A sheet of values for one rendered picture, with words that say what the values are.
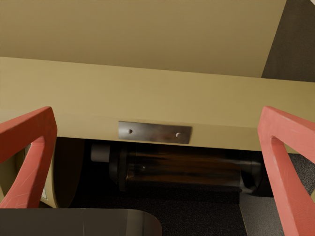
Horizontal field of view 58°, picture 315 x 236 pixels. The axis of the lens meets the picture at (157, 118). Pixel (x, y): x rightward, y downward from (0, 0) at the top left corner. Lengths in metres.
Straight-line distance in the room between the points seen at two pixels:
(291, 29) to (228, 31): 0.14
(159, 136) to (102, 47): 0.46
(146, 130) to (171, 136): 0.03
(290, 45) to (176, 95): 0.36
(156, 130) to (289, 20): 0.44
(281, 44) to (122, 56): 0.36
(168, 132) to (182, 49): 0.44
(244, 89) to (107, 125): 0.17
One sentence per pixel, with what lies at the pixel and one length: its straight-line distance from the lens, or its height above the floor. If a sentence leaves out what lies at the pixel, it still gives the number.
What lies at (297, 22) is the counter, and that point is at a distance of 0.62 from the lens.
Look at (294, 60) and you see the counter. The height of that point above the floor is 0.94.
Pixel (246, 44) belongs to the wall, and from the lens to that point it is 0.72.
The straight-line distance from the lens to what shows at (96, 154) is 0.42.
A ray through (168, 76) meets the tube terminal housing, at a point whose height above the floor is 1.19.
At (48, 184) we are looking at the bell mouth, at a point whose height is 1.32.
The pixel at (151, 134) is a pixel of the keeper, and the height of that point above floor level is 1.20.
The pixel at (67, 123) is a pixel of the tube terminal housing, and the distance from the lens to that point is 0.29.
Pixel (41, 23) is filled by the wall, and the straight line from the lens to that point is 0.73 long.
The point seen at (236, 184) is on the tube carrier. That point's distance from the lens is 0.42.
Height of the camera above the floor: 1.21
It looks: 2 degrees down
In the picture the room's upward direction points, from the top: 86 degrees counter-clockwise
